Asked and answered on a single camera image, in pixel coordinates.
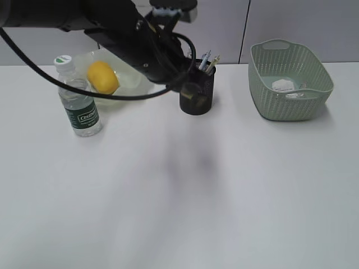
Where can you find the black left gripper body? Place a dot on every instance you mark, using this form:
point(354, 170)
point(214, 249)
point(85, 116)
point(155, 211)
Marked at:
point(149, 45)

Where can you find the yellow mango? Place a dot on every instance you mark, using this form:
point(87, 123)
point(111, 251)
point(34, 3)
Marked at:
point(102, 78)

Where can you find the blue and white pen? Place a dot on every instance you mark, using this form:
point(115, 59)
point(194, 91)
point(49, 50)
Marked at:
point(204, 60)

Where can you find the beige grip pen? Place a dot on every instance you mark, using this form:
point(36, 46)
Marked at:
point(212, 64)

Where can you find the clear water bottle green label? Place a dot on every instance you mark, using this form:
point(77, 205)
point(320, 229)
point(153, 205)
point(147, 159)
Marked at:
point(80, 109)

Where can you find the white waste paper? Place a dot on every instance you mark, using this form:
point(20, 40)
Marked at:
point(288, 87)

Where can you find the yellow eraser front label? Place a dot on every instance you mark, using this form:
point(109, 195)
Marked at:
point(189, 90)

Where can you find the yellow eraser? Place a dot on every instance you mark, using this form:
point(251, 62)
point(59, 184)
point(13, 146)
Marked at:
point(201, 101)

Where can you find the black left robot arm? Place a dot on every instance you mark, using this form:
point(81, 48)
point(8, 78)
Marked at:
point(65, 15)

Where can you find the pale green wavy plate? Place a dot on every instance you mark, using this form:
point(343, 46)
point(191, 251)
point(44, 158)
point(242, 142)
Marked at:
point(131, 82)

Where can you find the black mesh pen holder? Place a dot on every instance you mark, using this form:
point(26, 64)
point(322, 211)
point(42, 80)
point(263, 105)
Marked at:
point(205, 85)

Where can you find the green woven plastic basket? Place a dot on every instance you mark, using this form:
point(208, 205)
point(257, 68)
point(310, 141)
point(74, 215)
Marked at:
point(277, 59)

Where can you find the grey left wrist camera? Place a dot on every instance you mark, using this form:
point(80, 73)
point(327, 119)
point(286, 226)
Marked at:
point(169, 8)

